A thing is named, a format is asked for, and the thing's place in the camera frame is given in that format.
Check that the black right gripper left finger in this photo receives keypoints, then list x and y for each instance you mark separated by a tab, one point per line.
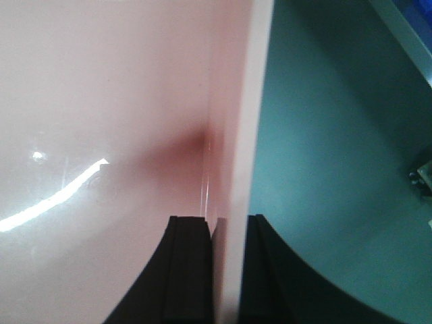
176	285

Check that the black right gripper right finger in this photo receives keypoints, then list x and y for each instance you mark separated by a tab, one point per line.
279	287

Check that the grey shelf frame bar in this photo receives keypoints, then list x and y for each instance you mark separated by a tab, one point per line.
411	28

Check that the pink plastic bin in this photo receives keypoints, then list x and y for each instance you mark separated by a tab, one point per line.
116	115

